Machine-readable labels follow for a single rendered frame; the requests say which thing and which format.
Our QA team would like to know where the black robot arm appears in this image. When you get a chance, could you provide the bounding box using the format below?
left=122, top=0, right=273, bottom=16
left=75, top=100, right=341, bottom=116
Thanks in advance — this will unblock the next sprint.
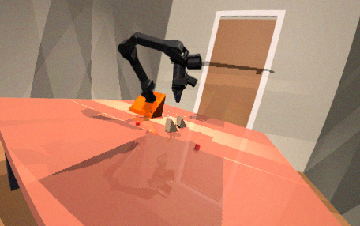
left=118, top=32, right=202, bottom=103

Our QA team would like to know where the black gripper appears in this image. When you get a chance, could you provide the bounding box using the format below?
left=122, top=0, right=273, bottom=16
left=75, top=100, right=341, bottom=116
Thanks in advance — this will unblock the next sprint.
left=172, top=69, right=188, bottom=103

